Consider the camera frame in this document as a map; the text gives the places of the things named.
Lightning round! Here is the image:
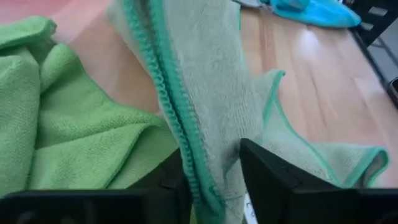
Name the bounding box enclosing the blue microfiber towel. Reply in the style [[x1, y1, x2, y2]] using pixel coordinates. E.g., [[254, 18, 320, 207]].
[[261, 0, 363, 29]]

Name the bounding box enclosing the bright green microfiber towel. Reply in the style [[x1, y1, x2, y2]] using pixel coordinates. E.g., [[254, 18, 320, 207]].
[[0, 15, 178, 200]]

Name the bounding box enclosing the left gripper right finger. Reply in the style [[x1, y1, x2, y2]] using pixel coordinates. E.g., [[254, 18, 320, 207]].
[[239, 138, 340, 224]]

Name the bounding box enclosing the white paper tag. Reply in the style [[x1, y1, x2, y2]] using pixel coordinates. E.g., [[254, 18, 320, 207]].
[[244, 192, 259, 224]]

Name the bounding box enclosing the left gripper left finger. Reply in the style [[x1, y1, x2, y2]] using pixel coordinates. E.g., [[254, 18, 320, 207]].
[[129, 148, 192, 200]]

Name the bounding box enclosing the black metal table frame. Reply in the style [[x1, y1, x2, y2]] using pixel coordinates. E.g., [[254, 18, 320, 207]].
[[350, 0, 398, 110]]

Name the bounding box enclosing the pale green tagged towel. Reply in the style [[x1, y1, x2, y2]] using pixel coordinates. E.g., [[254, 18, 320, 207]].
[[105, 0, 390, 224]]

